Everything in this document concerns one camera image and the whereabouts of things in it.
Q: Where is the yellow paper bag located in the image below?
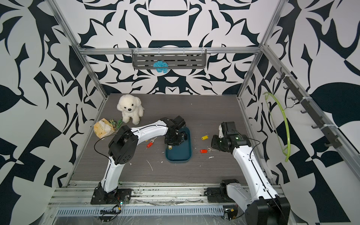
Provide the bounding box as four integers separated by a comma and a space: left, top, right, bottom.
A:
93, 118, 115, 139

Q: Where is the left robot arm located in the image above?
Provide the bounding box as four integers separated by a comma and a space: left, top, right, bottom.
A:
99, 116, 187, 195

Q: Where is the black wall hook rail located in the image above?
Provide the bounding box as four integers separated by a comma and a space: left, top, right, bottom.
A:
279, 68, 343, 149

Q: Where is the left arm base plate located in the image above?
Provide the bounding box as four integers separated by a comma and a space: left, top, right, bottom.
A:
90, 187, 132, 205

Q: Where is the red tag key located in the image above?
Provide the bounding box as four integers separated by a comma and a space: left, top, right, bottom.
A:
200, 148, 215, 154
146, 138, 156, 148

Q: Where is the green keychain bundle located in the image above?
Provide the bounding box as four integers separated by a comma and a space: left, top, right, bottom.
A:
109, 119, 123, 131

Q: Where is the white plush dog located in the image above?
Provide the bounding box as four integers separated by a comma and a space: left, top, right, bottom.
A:
117, 94, 144, 125

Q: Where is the grey metal wall shelf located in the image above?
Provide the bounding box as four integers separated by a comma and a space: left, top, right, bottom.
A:
131, 48, 207, 69

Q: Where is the white cable duct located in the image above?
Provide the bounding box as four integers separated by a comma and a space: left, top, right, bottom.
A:
56, 205, 224, 217

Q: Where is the teal plastic storage box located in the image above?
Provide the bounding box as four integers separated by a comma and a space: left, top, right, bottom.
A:
165, 127, 192, 163

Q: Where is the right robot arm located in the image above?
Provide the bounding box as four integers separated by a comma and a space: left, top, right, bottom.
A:
211, 122, 291, 225

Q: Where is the blue scrunchie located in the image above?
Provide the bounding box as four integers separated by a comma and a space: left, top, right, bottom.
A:
153, 61, 169, 73

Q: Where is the green hoop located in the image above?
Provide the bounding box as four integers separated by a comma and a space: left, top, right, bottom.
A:
263, 92, 291, 162

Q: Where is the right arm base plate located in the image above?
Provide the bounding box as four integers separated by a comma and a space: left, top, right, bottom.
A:
204, 179, 239, 203

